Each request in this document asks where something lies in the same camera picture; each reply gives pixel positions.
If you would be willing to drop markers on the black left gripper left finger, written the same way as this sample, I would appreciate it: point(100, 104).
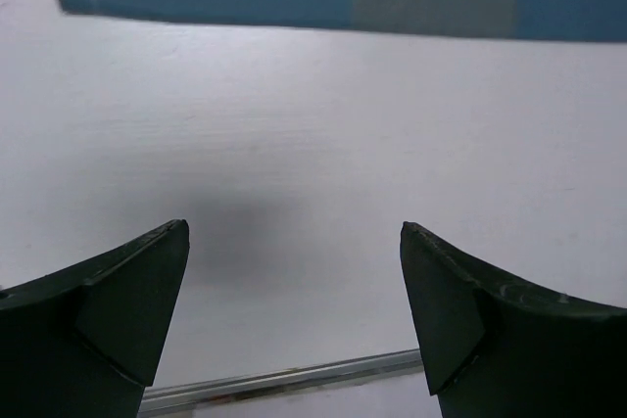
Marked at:
point(86, 341)

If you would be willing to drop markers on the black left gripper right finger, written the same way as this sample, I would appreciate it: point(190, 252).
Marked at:
point(496, 345)

